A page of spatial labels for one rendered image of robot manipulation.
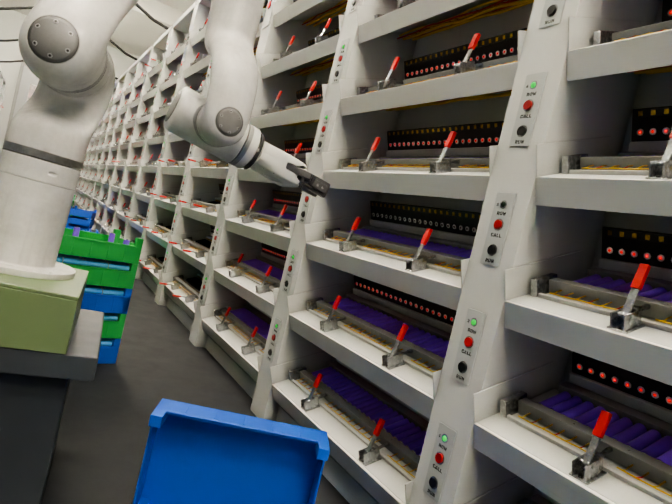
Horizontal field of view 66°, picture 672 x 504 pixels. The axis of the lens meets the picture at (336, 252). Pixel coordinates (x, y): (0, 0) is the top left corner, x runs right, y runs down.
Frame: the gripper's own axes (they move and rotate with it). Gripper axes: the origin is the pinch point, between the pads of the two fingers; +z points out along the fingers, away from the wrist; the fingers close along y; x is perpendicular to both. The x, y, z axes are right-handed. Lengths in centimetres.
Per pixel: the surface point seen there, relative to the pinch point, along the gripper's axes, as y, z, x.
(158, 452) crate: 7, -10, -57
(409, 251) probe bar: 6.3, 24.4, -3.5
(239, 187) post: -100, 19, 5
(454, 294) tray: 28.7, 19.6, -10.2
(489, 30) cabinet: -1, 26, 55
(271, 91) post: -100, 15, 44
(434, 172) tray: 15.1, 15.3, 11.3
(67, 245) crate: -68, -30, -36
